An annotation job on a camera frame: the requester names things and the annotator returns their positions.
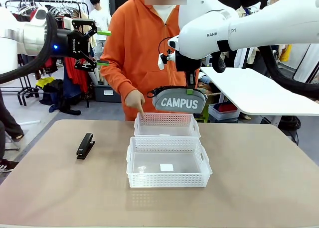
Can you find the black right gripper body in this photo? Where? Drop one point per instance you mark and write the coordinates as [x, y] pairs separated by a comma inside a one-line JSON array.
[[187, 62]]

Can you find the black metal clothes rack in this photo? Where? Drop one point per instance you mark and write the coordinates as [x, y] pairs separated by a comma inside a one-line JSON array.
[[25, 96]]

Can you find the yellow cloth on floor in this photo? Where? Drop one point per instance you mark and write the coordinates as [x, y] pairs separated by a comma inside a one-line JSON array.
[[45, 81]]

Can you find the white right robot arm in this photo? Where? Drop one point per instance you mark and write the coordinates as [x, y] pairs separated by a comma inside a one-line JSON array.
[[249, 21]]

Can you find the bystander dark trouser leg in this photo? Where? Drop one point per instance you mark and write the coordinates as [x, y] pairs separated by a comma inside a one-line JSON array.
[[10, 123]]

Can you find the bystander in white shirt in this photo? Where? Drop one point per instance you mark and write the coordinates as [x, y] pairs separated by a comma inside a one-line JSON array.
[[99, 16]]

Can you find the person's right hand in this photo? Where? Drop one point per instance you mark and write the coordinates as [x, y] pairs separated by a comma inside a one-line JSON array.
[[134, 99]]

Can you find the large white perforated plastic basket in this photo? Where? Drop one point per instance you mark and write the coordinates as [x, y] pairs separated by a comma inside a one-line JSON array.
[[169, 180]]

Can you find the yellow hanging garment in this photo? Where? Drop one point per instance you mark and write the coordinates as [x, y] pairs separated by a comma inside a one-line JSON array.
[[286, 52]]

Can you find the person's right forearm orange sleeve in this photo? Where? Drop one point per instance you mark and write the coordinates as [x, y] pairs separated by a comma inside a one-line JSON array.
[[114, 76]]

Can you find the grey CAMPUS zipper pouch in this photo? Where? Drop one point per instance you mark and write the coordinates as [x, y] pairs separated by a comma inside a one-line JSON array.
[[179, 103]]

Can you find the person in orange hoodie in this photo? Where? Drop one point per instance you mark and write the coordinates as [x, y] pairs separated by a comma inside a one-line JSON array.
[[139, 51]]

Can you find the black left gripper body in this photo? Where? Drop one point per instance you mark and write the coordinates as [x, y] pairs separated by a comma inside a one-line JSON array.
[[68, 45]]

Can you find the black and white sneaker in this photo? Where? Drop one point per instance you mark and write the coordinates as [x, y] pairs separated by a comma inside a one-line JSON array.
[[7, 165]]

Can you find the white storage bin with red contents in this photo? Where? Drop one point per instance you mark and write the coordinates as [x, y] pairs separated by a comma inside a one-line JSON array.
[[224, 112]]

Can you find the red dress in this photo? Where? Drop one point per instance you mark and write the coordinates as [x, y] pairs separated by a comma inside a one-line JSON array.
[[74, 73]]

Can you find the black stapler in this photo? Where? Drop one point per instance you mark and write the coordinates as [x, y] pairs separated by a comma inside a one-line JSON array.
[[84, 148]]

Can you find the black green-tipped left gripper finger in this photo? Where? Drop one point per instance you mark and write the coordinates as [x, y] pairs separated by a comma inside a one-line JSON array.
[[88, 63], [87, 31]]

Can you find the rolled paper tubes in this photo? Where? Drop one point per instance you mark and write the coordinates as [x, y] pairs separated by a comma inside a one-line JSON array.
[[96, 77]]

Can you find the grey plastic crate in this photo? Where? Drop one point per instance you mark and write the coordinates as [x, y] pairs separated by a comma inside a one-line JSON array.
[[107, 93]]

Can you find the white background table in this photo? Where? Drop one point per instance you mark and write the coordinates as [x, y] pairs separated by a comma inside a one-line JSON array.
[[249, 93]]

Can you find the black clothing pile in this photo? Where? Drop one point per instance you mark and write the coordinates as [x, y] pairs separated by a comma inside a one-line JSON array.
[[59, 98]]

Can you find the white leaning panel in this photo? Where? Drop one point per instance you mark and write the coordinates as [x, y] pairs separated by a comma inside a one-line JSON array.
[[305, 63]]

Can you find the small white perforated plastic basket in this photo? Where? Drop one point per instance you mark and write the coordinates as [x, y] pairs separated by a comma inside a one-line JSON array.
[[164, 118]]

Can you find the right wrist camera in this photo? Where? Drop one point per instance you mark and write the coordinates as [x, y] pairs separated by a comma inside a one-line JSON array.
[[164, 61]]

